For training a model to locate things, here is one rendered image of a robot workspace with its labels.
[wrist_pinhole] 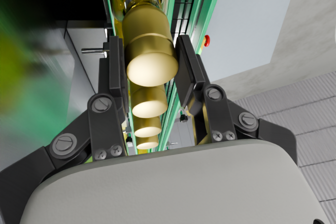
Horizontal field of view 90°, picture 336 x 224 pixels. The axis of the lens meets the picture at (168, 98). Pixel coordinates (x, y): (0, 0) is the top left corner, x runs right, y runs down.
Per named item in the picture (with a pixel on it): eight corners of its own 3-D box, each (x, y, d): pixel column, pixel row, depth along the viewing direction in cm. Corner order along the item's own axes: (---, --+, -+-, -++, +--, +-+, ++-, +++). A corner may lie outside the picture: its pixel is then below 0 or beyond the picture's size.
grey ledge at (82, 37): (70, 3, 42) (64, 33, 36) (108, 4, 43) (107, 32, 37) (119, 135, 121) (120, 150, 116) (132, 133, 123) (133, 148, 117)
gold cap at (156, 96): (126, 62, 16) (129, 102, 14) (163, 61, 17) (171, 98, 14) (129, 85, 19) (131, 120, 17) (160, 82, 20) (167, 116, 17)
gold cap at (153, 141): (157, 121, 29) (161, 146, 27) (137, 125, 29) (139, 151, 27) (153, 112, 26) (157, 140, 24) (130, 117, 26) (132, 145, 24)
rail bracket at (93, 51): (82, 18, 36) (75, 65, 29) (115, 18, 37) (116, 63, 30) (87, 34, 39) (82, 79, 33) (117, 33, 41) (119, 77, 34)
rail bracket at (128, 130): (114, 113, 74) (114, 143, 67) (130, 111, 75) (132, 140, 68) (115, 117, 77) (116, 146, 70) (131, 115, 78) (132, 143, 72)
